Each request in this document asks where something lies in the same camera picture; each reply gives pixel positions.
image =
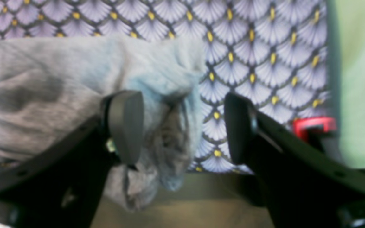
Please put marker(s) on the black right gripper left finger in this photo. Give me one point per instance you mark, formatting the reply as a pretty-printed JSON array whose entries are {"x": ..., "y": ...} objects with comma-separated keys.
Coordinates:
[{"x": 62, "y": 187}]

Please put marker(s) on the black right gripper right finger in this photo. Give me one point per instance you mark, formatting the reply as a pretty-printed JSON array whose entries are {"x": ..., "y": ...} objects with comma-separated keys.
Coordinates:
[{"x": 302, "y": 184}]

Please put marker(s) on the light grey T-shirt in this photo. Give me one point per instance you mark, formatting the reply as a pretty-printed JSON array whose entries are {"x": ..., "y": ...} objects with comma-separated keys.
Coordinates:
[{"x": 48, "y": 86}]

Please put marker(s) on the red clamp at right edge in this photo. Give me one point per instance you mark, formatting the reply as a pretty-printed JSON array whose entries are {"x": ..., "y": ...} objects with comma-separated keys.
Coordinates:
[{"x": 321, "y": 124}]

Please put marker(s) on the fan-patterned table cloth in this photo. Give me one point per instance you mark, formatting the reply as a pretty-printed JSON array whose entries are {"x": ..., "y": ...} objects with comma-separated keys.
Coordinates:
[{"x": 270, "y": 51}]

